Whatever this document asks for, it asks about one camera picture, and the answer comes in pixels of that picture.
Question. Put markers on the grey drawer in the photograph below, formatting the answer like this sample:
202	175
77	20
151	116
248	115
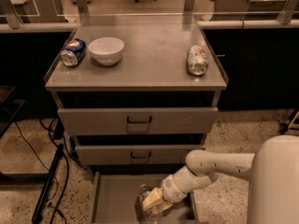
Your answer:
166	120
123	155
114	201

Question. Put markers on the dark side table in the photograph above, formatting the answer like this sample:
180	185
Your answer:
10	106

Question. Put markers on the grey middle drawer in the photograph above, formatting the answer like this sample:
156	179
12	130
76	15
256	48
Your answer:
123	155

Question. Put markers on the blue pepsi can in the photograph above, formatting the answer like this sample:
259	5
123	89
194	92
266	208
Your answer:
73	52

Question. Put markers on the grey bottom drawer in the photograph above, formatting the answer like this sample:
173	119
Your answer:
114	201

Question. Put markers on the clear plastic water bottle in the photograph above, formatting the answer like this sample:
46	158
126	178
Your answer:
150	216

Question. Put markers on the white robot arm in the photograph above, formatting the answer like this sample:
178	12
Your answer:
272	173

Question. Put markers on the black bar on floor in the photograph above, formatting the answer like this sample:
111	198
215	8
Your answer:
37	215

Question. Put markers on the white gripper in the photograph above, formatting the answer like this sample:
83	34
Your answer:
168	188

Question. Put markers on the grey drawer cabinet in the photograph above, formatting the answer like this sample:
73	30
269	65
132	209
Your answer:
152	73

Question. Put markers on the white ceramic bowl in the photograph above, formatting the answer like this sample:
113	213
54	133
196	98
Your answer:
106	50

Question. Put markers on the grey top drawer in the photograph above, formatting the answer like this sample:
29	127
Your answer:
166	120

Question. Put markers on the wheeled cart base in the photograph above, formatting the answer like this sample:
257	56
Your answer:
292	124

